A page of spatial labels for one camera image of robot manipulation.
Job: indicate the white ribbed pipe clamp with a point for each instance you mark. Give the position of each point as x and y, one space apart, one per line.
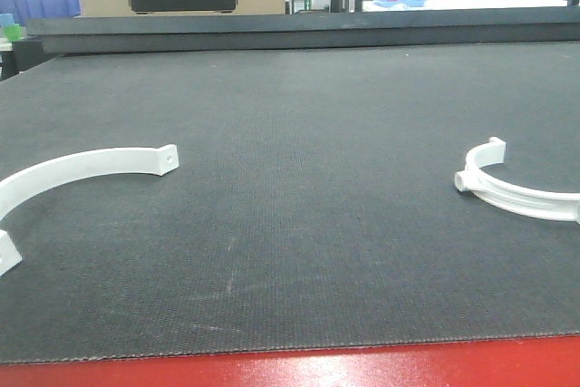
523 201

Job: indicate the black rubber table mat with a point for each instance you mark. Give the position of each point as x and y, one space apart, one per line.
313 206

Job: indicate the black raised board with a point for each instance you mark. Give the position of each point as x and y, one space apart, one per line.
159 34

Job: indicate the blue tray far back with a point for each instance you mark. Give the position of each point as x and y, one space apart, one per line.
405 3

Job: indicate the green cube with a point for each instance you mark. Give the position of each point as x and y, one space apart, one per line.
12 32

